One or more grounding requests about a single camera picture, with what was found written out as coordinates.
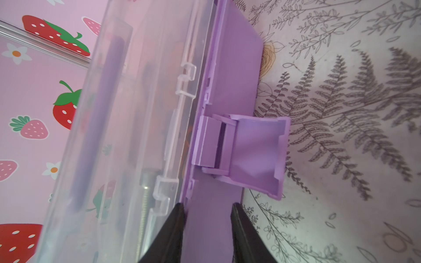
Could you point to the aluminium corner post left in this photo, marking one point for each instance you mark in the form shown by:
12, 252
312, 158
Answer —
27, 39

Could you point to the purple plastic tool box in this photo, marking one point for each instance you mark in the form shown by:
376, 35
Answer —
171, 87

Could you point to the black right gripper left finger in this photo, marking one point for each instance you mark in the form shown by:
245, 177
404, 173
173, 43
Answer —
167, 246

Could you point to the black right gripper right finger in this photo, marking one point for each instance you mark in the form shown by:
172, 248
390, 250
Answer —
248, 246

